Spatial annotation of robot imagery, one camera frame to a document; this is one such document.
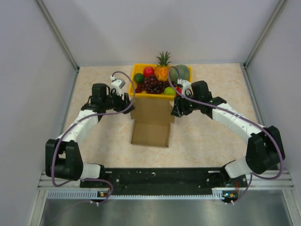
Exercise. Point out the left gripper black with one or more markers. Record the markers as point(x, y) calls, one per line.
point(122, 104)

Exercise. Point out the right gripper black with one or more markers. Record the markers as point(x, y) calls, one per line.
point(177, 110)

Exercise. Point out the brown cardboard box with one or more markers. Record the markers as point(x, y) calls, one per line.
point(152, 122)

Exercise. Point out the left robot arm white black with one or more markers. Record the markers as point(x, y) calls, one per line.
point(63, 158)

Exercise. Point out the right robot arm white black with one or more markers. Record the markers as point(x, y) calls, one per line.
point(264, 144)

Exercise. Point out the light green apple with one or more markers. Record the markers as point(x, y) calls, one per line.
point(169, 91)

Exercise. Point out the dark green lime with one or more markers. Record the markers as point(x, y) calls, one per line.
point(139, 77)

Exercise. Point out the purple grape bunch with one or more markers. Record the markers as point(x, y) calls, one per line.
point(151, 85)

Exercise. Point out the yellow plastic tray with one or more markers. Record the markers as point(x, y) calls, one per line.
point(138, 68)

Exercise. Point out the red apple at back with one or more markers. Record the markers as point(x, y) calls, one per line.
point(148, 71)

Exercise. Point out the green netted melon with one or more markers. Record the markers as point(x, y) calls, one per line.
point(182, 72)

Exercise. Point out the pineapple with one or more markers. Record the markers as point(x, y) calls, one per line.
point(163, 64)

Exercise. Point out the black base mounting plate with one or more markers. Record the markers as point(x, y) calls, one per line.
point(171, 181)

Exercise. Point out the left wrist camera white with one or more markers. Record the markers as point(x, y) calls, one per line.
point(117, 85)

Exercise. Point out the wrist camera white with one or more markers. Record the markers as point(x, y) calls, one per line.
point(186, 87)
point(117, 85)

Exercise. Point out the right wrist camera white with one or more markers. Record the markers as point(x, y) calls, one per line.
point(186, 87)

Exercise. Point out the white cable duct strip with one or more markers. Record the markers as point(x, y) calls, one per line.
point(101, 194)

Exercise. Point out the left aluminium frame post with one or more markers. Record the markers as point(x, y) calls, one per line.
point(57, 34)

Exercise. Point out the aluminium frame post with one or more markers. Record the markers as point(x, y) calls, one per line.
point(57, 34)
point(281, 4)

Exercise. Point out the right aluminium frame post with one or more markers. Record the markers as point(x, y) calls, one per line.
point(281, 4)

